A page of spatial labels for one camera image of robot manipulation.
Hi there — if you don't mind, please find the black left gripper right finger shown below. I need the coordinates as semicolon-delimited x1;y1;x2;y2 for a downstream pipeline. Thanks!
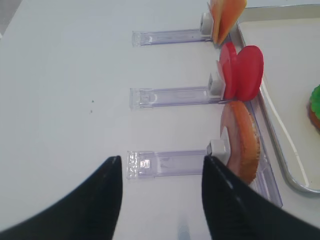
201;155;320;240

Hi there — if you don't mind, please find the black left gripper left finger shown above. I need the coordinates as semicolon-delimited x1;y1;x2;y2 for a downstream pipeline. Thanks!
0;156;123;240

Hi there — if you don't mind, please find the green lettuce leaf carried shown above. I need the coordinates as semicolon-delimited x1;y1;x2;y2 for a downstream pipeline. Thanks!
309;85;320;118

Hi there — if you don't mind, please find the right red tomato slice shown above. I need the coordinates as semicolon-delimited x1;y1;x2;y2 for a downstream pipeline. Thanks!
236;45;264;102

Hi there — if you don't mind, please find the red tomato slice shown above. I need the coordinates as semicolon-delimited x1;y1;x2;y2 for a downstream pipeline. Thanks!
218;41;238;100
236;45;264;102

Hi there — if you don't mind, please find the left red tomato slice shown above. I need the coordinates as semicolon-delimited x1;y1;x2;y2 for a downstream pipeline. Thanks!
218;41;238;100

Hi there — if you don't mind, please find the right orange cheese slice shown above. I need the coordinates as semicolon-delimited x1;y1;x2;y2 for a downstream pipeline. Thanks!
218;0;247;44

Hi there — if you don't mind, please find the orange cheese slice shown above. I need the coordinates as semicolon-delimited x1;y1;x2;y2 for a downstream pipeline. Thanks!
218;0;247;44
209;0;224;44

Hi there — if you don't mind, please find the left orange cheese slice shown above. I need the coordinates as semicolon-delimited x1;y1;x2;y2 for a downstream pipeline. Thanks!
209;0;224;44

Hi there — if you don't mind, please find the upright bun slice left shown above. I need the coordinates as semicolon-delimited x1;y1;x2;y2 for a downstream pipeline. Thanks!
220;101;261;185

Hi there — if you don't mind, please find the bun bottom slice on tray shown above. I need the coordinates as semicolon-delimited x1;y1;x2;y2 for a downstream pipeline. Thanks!
307;103;320;133

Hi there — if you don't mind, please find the white rectangular metal tray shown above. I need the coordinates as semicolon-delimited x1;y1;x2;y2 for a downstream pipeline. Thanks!
237;4;320;194

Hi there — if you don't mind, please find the long clear left stop rail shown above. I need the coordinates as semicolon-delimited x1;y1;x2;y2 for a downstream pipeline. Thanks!
212;21;284;209

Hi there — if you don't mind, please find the white bun rail pusher block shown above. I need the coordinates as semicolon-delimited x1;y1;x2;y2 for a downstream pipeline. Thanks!
206;139;231;165

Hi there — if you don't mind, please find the clear left bun holder rail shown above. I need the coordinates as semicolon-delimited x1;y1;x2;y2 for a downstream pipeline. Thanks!
126;150;206;179

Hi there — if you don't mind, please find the clear tomato holder rail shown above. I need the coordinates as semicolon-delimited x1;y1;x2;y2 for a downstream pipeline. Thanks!
129;86;228;110

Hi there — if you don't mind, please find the white tomato rail pusher block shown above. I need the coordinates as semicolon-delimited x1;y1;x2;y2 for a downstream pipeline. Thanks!
207;72;225;98

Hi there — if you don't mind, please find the clear cheese holder rail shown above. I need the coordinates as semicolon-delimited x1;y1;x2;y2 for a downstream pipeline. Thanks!
132;29;212;47

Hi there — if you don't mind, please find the white cheese rail pusher block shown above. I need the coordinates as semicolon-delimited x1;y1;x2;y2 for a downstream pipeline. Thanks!
200;12;214;36

